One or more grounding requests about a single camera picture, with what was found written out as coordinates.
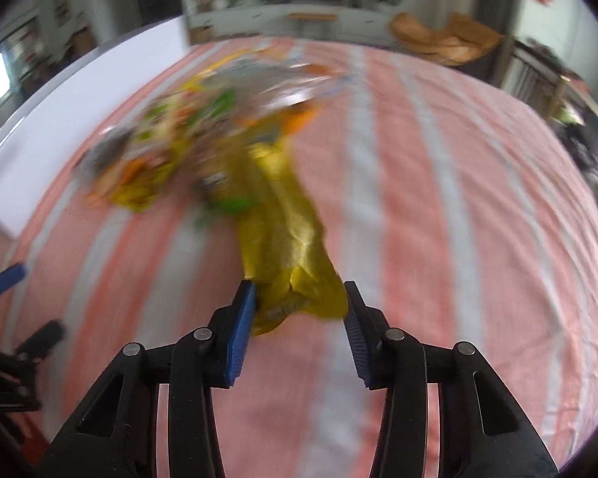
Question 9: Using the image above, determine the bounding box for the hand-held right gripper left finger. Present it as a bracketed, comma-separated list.
[40, 280, 258, 478]

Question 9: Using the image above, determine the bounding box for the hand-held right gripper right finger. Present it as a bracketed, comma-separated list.
[343, 280, 559, 478]

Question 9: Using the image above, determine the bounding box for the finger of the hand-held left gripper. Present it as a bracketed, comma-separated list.
[0, 264, 28, 298]
[16, 319, 65, 360]

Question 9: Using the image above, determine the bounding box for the gold foil snack packet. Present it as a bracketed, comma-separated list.
[236, 143, 350, 337]

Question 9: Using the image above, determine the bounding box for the orange-yellow snack bag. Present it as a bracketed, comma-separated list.
[77, 47, 350, 215]

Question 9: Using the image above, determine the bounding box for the white foam board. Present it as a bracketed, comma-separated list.
[0, 15, 190, 240]

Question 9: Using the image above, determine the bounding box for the orange white striped cloth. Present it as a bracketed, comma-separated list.
[0, 37, 598, 478]

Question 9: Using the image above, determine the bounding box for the white television cabinet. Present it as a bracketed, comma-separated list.
[189, 2, 404, 45]

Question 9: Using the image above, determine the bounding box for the orange lounge chair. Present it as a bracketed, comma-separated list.
[389, 11, 505, 67]

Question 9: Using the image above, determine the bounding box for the dark wooden chair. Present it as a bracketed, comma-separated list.
[507, 40, 579, 110]

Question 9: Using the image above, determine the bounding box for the wooden stool with metal legs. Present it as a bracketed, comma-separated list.
[286, 11, 338, 39]

